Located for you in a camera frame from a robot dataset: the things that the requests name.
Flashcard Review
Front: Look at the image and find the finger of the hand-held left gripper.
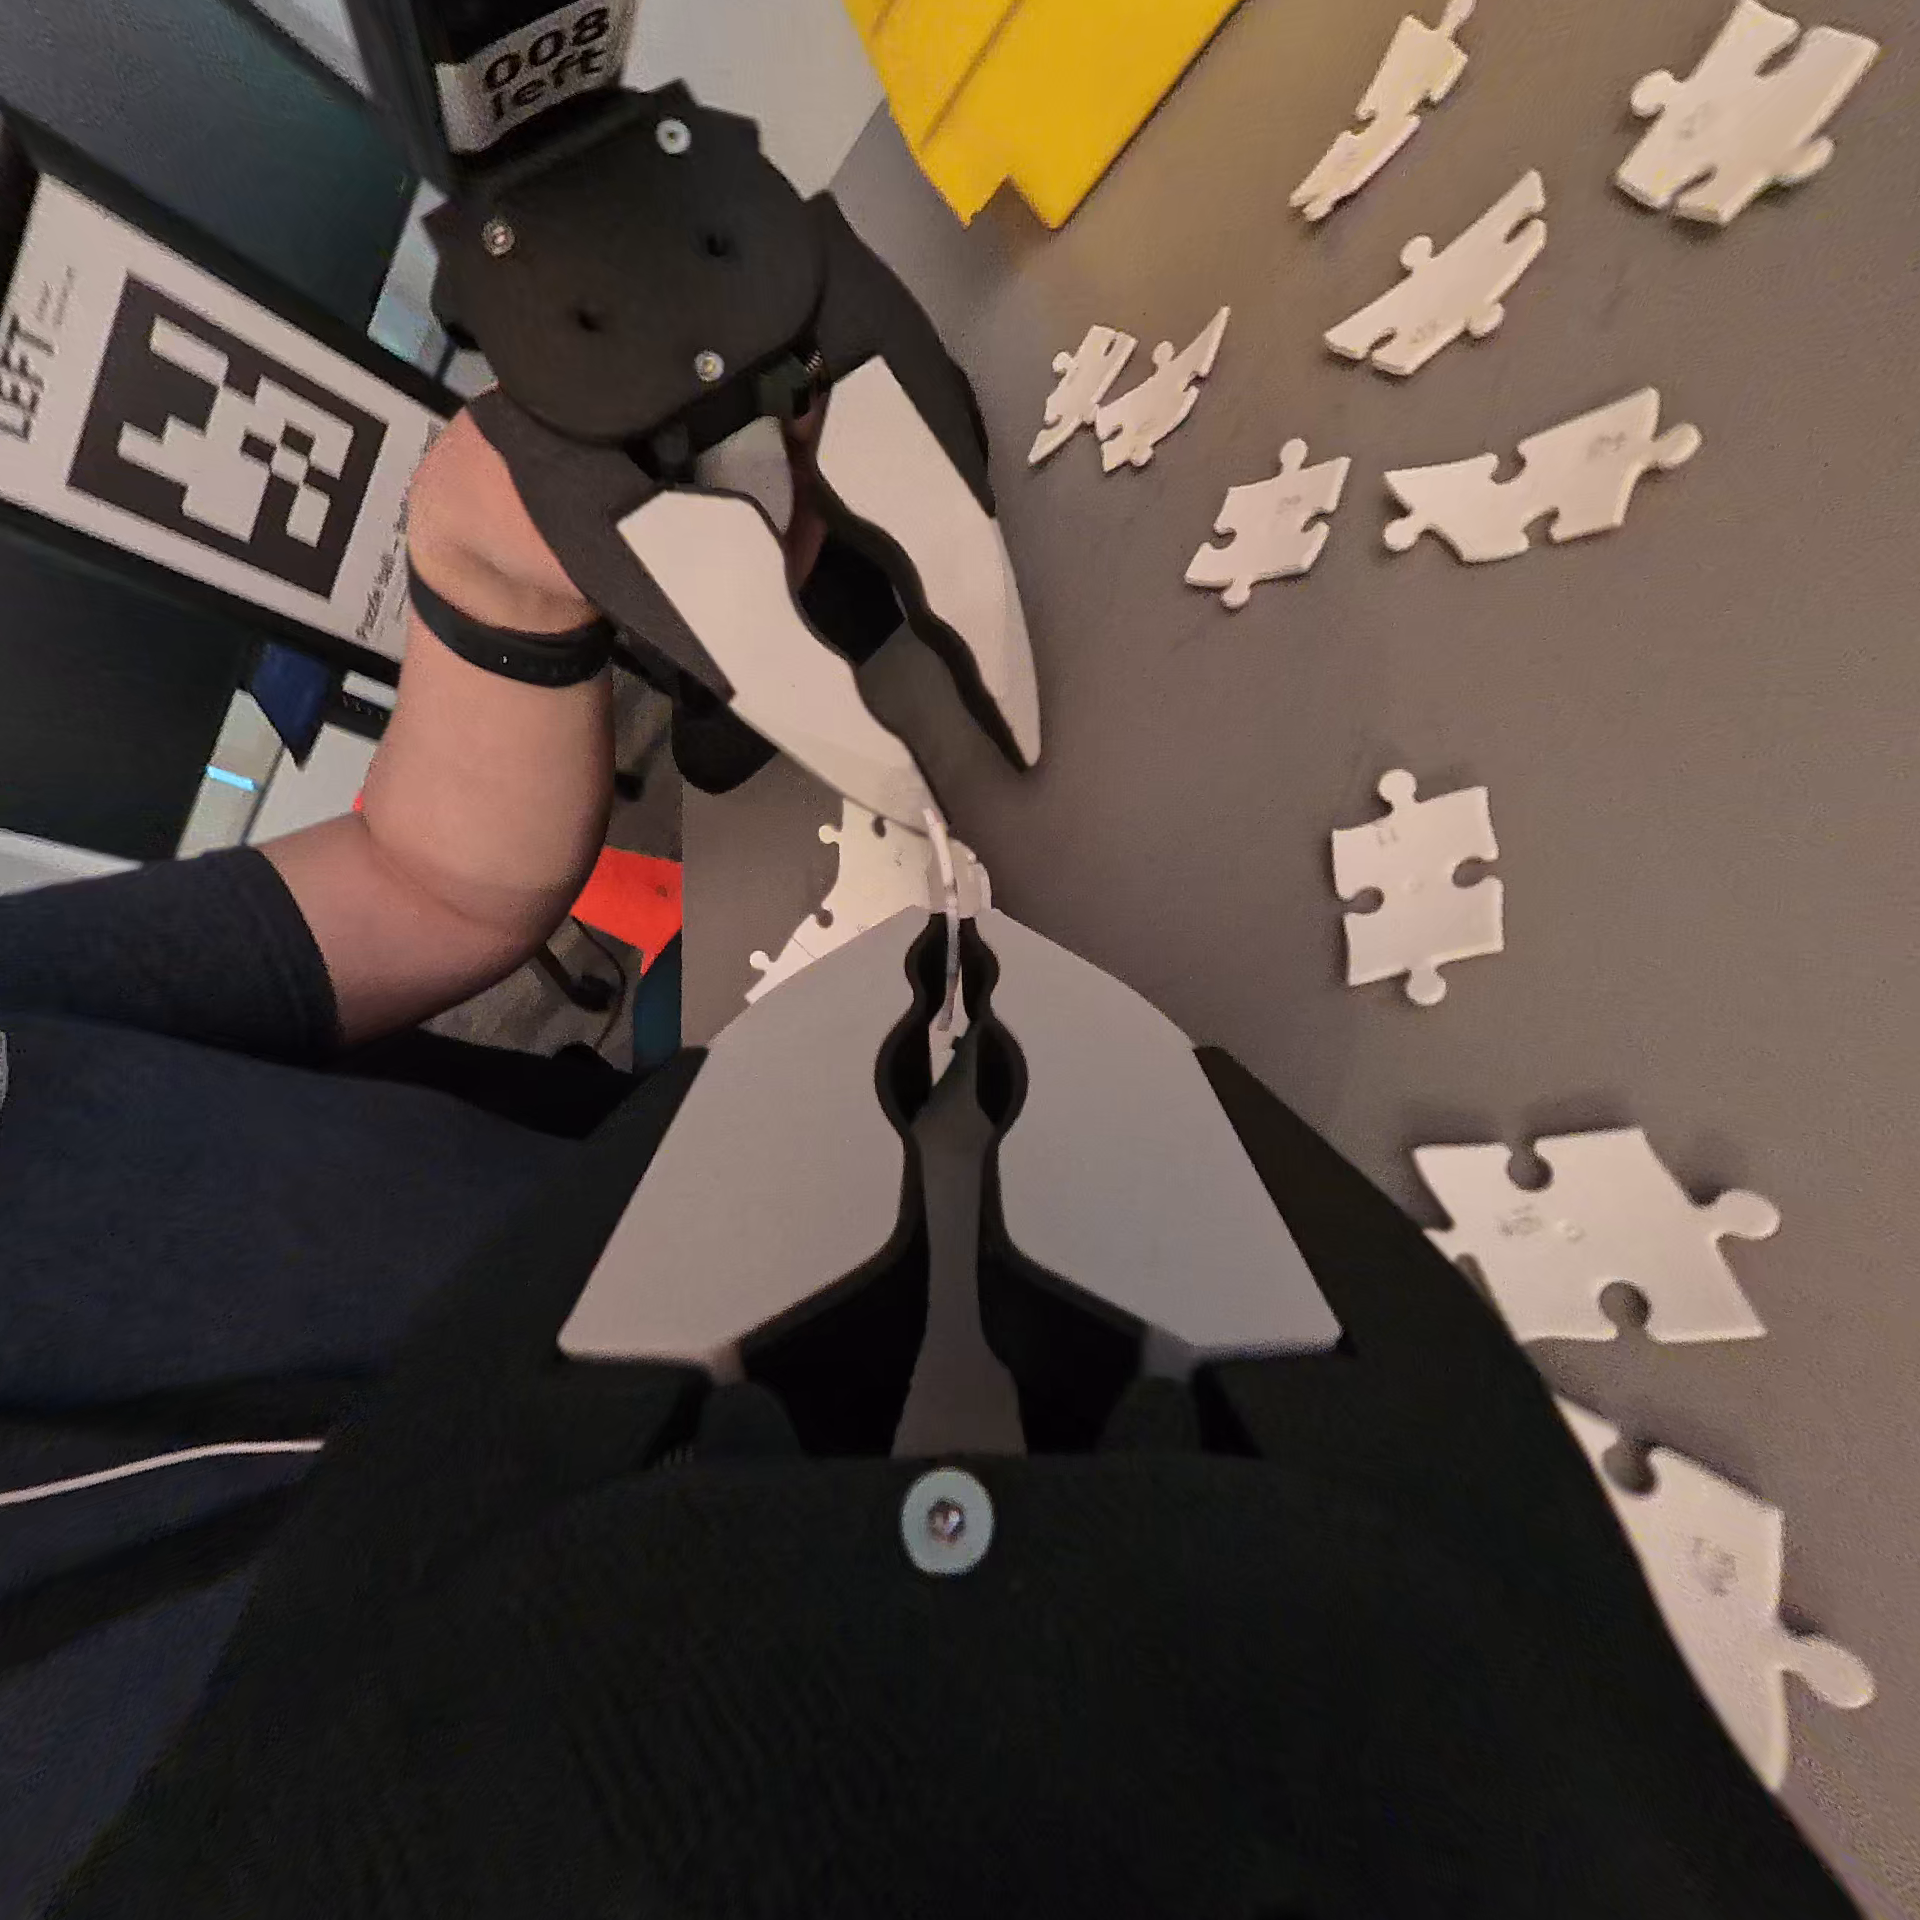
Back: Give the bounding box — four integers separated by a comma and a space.
610, 475, 955, 841
806, 353, 1048, 772

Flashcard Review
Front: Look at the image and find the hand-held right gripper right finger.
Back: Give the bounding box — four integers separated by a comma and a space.
968, 907, 1347, 1382

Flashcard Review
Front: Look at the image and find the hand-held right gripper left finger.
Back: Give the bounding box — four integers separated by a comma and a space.
560, 909, 952, 1387

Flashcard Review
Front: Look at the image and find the white puzzle piece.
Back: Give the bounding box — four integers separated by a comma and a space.
926, 825, 992, 1052

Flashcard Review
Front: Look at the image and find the assembled white puzzle section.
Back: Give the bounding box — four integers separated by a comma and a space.
744, 796, 992, 1007

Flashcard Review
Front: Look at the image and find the person's left forearm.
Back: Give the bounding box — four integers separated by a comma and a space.
256, 646, 706, 1038

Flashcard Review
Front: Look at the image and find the scattered loose puzzle pieces group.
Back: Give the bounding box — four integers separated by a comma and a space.
1031, 0, 1920, 1797

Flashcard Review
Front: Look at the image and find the person's left hand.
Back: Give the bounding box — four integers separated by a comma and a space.
407, 406, 617, 632

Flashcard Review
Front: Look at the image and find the black wristband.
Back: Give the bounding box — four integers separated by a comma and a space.
400, 572, 624, 693

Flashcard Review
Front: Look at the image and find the red object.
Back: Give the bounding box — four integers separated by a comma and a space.
571, 848, 689, 976

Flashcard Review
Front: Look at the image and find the white drawstring cord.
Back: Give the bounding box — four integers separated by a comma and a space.
0, 1436, 328, 1508

